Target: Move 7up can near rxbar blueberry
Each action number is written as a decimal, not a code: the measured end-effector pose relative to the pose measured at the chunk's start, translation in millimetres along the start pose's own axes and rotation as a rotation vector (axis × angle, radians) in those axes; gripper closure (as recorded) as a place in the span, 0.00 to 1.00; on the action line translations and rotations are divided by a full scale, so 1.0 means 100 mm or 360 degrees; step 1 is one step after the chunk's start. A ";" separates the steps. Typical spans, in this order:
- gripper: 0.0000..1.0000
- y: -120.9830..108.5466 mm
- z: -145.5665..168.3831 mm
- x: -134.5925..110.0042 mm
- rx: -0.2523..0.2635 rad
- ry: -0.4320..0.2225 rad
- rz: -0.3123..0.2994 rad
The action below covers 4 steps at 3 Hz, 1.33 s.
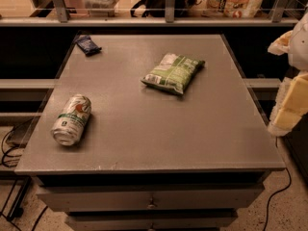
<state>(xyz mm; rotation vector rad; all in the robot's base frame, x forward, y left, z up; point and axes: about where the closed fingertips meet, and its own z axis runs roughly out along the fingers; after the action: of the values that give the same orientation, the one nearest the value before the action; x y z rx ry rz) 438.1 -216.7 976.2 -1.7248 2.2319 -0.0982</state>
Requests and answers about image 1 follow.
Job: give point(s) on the black bag background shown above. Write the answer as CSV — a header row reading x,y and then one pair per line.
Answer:
x,y
158,8

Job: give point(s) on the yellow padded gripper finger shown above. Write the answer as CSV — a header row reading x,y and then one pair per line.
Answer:
x,y
291,104
281,45

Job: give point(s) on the drawer with knob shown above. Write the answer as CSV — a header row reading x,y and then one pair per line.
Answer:
x,y
151,221
137,198

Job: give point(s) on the metal shelf rail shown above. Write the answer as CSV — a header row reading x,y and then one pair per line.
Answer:
x,y
72,13

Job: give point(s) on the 7up soda can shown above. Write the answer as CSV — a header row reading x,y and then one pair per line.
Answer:
x,y
70,123

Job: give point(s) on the lower drawer with knob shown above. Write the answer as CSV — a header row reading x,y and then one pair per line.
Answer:
x,y
151,221

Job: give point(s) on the blue rxbar blueberry bar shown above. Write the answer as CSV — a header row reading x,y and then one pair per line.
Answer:
x,y
87,45

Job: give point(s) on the green chip bag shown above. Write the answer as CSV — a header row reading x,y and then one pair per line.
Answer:
x,y
173,74

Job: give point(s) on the upper drawer with knob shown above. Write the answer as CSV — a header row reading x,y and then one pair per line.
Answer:
x,y
137,198

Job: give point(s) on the clear plastic container background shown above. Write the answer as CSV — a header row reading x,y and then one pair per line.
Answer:
x,y
101,8

